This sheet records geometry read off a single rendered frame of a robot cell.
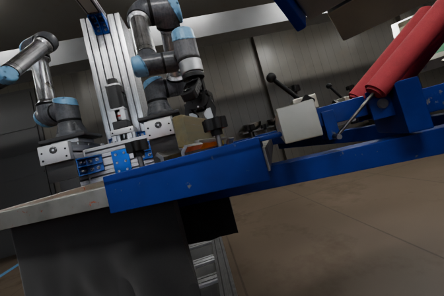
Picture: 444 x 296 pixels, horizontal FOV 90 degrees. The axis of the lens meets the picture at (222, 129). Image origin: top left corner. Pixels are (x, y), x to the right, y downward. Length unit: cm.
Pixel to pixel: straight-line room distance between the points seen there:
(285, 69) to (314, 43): 98
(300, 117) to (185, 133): 29
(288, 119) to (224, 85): 468
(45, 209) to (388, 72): 80
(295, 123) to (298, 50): 546
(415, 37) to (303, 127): 42
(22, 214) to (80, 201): 16
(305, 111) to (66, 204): 48
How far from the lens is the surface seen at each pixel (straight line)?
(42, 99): 163
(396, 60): 65
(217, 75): 502
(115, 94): 149
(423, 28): 69
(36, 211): 63
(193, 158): 38
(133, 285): 64
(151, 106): 132
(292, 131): 31
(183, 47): 74
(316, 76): 572
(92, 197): 52
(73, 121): 145
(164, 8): 115
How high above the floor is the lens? 101
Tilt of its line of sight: 4 degrees up
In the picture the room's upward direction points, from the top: 15 degrees counter-clockwise
